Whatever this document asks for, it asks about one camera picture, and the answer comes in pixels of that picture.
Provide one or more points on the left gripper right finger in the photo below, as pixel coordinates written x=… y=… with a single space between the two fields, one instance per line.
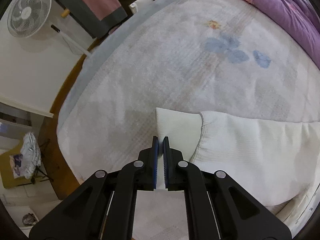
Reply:
x=217 y=206

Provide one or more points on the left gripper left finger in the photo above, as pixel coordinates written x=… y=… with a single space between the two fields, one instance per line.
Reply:
x=103 y=207

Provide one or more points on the white button jacket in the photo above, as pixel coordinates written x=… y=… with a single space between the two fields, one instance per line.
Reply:
x=273 y=160

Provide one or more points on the floral bed sheet mattress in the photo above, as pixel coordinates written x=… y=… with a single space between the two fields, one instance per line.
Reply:
x=188 y=56

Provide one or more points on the white standing fan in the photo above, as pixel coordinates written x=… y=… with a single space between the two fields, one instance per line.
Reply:
x=27 y=17

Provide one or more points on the purple floral quilt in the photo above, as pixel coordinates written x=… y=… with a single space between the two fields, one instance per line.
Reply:
x=298 y=18

